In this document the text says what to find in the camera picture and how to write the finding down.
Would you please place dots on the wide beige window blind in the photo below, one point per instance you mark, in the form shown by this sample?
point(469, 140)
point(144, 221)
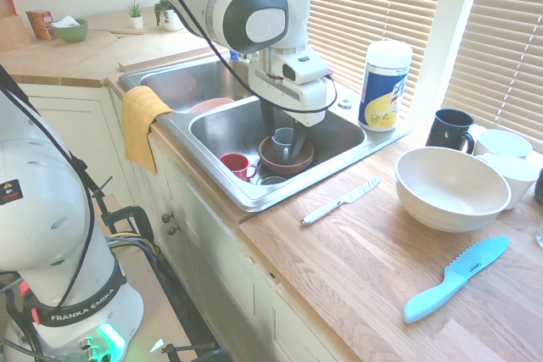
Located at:
point(373, 1)

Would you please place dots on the large white bowl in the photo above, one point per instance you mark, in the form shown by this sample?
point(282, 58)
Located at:
point(449, 192)

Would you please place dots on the black mug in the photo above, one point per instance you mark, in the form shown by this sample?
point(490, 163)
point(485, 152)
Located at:
point(447, 131)

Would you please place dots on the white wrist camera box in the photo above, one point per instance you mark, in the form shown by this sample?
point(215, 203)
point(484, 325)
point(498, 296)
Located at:
point(305, 69)

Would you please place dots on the brown cardboard box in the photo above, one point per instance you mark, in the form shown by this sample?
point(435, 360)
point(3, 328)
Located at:
point(39, 25)

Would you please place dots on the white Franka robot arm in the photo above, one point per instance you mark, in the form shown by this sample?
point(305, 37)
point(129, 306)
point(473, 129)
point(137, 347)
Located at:
point(38, 209)

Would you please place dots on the yellow dish cloth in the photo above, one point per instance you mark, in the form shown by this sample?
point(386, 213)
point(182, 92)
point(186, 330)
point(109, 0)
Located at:
point(138, 124)

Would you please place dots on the white cup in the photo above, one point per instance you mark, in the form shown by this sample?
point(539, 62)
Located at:
point(502, 143)
point(519, 179)

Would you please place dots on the round cabinet knob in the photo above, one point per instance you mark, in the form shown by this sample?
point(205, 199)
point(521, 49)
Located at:
point(173, 231)
point(167, 218)

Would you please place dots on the brown wooden bowl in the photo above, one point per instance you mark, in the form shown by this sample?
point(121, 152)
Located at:
point(305, 158)

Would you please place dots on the stainless steel double sink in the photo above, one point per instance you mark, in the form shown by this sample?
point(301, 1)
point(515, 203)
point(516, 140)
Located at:
point(339, 137)

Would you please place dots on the black clamp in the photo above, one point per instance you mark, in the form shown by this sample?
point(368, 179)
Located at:
point(136, 215)

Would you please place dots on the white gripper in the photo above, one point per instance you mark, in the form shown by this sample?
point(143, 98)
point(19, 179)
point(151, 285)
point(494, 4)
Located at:
point(297, 103)

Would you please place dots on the narrow beige window blind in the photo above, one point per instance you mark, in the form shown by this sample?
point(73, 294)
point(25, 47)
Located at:
point(505, 40)

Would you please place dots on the wooden knife block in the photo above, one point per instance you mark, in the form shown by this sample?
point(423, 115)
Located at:
point(12, 31)

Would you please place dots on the disinfecting wipes canister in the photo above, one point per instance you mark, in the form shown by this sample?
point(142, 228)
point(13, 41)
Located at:
point(384, 90)

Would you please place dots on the small potted plant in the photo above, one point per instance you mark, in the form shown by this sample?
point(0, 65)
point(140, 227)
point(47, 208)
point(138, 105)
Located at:
point(136, 18)

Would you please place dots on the green bowl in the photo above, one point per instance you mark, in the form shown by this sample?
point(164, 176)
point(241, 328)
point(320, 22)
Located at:
point(72, 32)

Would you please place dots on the grey mug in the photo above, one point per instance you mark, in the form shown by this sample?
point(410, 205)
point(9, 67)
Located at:
point(282, 143)

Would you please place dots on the trailing potted plant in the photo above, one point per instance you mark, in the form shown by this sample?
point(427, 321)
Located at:
point(171, 20)

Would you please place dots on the light blue knife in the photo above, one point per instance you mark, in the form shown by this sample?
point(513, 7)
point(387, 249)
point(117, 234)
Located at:
point(449, 279)

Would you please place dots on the metal drain strainer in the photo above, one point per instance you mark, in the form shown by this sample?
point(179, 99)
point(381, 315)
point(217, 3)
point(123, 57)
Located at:
point(271, 179)

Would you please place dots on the red cup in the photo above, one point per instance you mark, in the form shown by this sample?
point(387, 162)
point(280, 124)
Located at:
point(235, 165)

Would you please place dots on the round sink hole cap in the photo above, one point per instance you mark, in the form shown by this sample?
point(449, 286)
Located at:
point(345, 104)

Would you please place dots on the pink bowl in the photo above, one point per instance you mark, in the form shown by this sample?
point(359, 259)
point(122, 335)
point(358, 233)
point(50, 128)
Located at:
point(210, 104)

